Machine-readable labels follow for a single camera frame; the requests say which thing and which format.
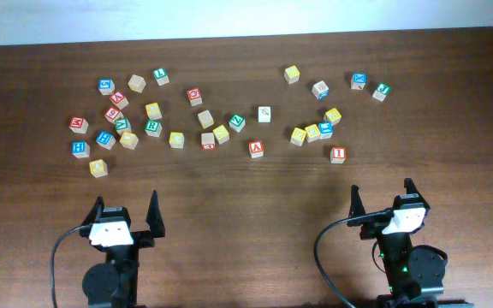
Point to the yellow G block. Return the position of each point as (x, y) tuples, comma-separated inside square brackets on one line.
[(312, 133)]

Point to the green R block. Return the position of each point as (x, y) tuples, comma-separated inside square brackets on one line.
[(153, 128)]

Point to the yellow S block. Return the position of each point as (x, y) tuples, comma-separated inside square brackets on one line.
[(298, 136)]

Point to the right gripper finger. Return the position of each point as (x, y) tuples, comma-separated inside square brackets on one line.
[(410, 186), (356, 206)]

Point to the red a block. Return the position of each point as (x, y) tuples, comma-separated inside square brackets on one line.
[(119, 100), (256, 149)]

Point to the blue S block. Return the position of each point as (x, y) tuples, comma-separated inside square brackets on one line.
[(106, 86)]

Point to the wooden block blue D side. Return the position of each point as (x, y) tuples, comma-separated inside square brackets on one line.
[(320, 90)]

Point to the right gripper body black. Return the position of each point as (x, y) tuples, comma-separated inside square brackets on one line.
[(389, 243)]

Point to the green Z block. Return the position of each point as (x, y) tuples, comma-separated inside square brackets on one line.
[(237, 122)]

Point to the yellow block bottom left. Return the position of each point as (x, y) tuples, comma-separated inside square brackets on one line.
[(98, 168)]

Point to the yellow block upper left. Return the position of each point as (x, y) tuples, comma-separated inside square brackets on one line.
[(153, 111)]

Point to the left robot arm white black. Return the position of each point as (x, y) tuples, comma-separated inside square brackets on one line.
[(114, 282)]

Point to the blue H block tilted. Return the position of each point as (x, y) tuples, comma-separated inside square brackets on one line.
[(106, 140)]

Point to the red I block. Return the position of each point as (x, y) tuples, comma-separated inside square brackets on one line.
[(338, 155)]

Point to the blue H block far-left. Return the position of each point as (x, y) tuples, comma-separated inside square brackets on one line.
[(80, 149)]

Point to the blue X block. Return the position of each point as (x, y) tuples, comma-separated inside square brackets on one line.
[(358, 81)]

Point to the white wooden block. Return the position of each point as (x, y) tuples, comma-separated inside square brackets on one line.
[(264, 114)]

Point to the green J block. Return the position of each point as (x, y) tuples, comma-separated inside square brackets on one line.
[(381, 92)]

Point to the green T block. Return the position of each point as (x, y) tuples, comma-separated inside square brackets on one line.
[(161, 76)]

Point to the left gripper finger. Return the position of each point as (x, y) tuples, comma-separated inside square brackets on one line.
[(154, 217), (95, 212)]

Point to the red Q block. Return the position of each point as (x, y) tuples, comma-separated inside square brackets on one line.
[(194, 96)]

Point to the plain wooden block top-left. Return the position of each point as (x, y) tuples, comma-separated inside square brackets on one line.
[(137, 83)]

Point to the yellow K block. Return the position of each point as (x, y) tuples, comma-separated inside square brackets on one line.
[(333, 116)]

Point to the yellow block beside H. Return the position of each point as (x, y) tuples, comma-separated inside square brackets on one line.
[(129, 140)]

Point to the wooden block centre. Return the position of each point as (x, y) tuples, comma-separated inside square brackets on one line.
[(205, 119)]

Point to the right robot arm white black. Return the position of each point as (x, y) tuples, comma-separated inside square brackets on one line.
[(414, 273)]

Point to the yellow block centre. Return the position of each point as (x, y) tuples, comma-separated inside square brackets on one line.
[(221, 134)]

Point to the yellow block top right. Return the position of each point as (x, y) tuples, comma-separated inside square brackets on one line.
[(291, 74)]

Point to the red 6 block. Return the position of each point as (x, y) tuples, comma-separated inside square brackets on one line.
[(112, 114)]

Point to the yellow C block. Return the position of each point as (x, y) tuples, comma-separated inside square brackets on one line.
[(176, 140)]

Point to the wooden block red side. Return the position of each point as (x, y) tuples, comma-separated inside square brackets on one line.
[(208, 141)]

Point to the green W block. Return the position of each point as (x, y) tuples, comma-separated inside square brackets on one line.
[(122, 125)]

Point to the red M block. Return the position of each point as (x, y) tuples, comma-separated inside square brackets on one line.
[(78, 124)]

